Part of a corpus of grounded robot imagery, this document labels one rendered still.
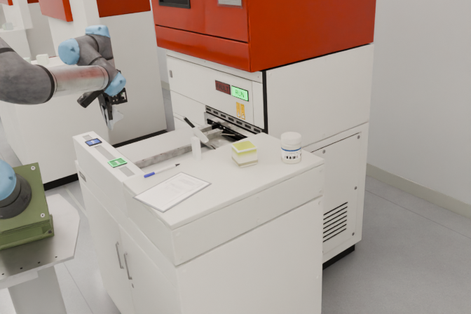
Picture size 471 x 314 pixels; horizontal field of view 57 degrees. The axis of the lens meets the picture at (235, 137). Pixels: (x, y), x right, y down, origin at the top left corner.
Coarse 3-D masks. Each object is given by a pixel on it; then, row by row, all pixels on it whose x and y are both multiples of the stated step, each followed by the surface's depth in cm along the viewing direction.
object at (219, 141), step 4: (196, 136) 204; (220, 136) 200; (200, 140) 202; (212, 140) 196; (216, 140) 196; (220, 140) 196; (224, 140) 196; (228, 140) 195; (208, 144) 197; (212, 144) 193; (216, 144) 192; (220, 144) 192; (224, 144) 191; (212, 148) 194; (216, 148) 192
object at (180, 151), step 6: (204, 144) 205; (174, 150) 196; (180, 150) 197; (186, 150) 200; (156, 156) 191; (162, 156) 193; (168, 156) 195; (174, 156) 196; (138, 162) 187; (144, 162) 188; (150, 162) 190; (156, 162) 192
